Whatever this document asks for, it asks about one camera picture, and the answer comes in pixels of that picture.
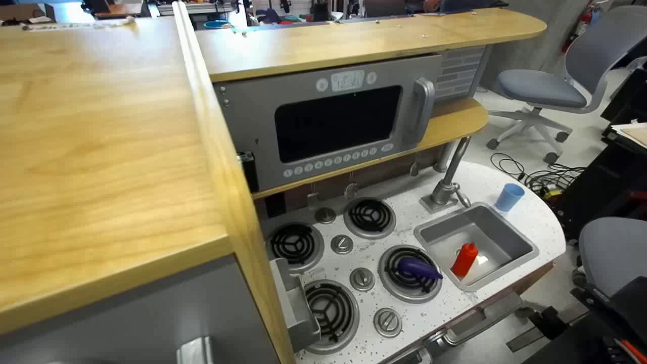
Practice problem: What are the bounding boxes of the long rounded wooden shelf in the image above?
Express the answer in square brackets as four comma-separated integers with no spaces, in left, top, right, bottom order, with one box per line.
[193,5,549,85]

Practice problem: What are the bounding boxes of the grey oven door handle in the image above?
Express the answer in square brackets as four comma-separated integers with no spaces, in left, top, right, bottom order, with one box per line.
[401,289,534,364]

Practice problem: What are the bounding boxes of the black floor cables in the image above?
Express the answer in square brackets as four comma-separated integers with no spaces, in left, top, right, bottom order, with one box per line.
[488,150,583,198]

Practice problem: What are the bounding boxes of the grey sink basin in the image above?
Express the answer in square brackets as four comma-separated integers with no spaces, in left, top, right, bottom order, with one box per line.
[412,202,542,292]

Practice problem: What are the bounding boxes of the silver cabinet door handle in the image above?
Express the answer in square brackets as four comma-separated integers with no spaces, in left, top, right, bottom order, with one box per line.
[176,333,215,364]

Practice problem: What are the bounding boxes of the grey microwave door handle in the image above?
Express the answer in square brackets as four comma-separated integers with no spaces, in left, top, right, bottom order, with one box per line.
[399,77,439,148]

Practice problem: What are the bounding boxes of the red plastic cylinder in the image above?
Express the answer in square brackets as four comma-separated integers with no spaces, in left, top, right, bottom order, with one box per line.
[448,241,480,281]

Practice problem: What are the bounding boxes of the grey vent panel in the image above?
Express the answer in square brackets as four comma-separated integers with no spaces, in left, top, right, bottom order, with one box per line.
[432,46,493,103]

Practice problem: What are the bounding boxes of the black equipment cart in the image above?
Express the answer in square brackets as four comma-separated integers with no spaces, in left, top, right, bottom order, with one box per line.
[561,129,647,239]

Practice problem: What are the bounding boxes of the grey toy faucet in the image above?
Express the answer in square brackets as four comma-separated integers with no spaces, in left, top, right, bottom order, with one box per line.
[421,134,473,214]

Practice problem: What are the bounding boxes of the tall wooden toy kitchen cabinet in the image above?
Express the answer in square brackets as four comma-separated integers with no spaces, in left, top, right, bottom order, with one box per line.
[0,1,296,364]

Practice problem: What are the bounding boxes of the grey plastic side bracket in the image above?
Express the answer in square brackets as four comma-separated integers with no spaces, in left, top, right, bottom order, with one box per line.
[268,256,320,352]

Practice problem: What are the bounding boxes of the purple toy eggplant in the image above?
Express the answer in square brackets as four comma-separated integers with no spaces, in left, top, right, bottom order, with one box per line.
[394,252,445,284]

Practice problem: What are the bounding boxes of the white toy kitchen sink stove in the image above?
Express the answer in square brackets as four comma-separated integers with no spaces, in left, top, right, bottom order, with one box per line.
[258,159,567,364]

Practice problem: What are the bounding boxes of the light blue plastic cup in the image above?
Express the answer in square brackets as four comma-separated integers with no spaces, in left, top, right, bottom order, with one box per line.
[493,182,526,214]

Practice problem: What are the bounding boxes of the grey office chair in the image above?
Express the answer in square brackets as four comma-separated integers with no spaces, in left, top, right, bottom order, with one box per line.
[482,4,647,168]

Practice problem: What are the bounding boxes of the grey toy microwave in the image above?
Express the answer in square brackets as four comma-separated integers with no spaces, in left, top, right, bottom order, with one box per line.
[211,53,442,193]

